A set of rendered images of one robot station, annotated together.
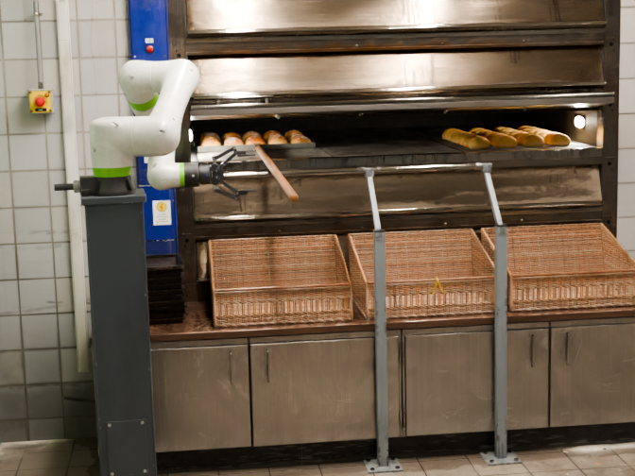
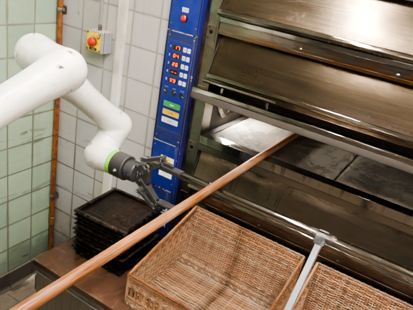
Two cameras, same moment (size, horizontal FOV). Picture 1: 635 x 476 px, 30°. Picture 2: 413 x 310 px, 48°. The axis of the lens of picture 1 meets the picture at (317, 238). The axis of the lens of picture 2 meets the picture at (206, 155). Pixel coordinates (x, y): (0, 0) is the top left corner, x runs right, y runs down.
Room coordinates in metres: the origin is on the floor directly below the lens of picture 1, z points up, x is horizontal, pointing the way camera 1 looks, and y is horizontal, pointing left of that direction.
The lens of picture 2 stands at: (3.40, -0.59, 1.93)
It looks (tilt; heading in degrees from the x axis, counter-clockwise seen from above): 23 degrees down; 34
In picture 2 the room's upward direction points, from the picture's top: 10 degrees clockwise
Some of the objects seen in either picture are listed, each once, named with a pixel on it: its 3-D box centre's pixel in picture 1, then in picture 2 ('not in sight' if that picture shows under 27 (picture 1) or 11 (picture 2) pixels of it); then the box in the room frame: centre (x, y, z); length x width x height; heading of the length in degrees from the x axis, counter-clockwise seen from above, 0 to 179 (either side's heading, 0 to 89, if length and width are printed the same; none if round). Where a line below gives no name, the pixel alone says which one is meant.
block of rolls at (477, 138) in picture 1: (504, 136); not in sight; (5.60, -0.89, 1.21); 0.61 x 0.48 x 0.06; 7
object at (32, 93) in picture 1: (41, 101); (98, 40); (4.88, 1.12, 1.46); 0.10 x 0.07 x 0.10; 97
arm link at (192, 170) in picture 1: (192, 174); (123, 165); (4.48, 0.47, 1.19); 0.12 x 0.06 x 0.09; 6
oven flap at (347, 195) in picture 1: (401, 192); (391, 249); (5.10, -0.37, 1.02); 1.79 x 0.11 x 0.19; 97
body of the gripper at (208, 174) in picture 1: (212, 174); (139, 173); (4.48, 0.40, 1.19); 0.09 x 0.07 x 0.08; 96
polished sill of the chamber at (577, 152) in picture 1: (400, 159); (405, 215); (5.12, -0.37, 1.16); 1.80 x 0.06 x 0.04; 97
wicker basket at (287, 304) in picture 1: (278, 279); (216, 278); (4.77, 0.17, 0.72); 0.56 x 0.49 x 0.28; 96
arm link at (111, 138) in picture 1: (114, 145); not in sight; (3.85, 0.65, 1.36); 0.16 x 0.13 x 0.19; 84
